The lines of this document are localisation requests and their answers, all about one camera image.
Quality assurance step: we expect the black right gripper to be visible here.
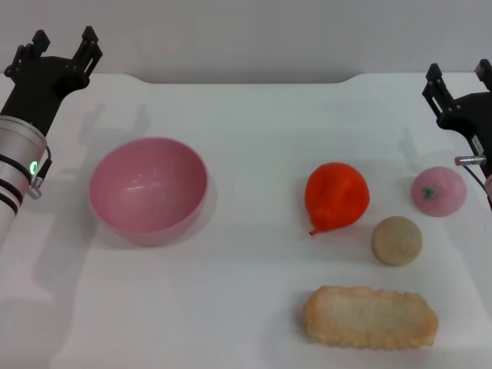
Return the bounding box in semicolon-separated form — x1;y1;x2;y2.
421;58;492;165

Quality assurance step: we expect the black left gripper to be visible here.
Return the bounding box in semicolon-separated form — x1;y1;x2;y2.
0;25;105;136

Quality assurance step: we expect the orange toy fruit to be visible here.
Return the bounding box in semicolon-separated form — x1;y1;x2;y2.
304;161;371;236

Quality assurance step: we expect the pink plastic bowl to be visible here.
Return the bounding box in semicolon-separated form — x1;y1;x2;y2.
88;137;209;248

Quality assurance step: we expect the pink toy peach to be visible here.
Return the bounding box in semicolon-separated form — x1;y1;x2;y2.
410;166;468;218

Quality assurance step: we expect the beige round toy bun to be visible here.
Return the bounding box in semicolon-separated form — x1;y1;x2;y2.
371;215;424;267

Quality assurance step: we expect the golden rectangular toy bread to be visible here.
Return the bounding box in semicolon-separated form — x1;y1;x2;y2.
301;284;439;350

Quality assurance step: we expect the right arm connector cable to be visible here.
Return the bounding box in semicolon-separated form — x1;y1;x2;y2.
454;154;492;193

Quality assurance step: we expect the arm connector cable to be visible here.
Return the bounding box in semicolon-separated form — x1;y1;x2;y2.
27;145;54;200
454;154;492;193

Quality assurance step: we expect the left arm connector cable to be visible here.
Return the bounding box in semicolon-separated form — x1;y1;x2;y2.
27;145;54;200

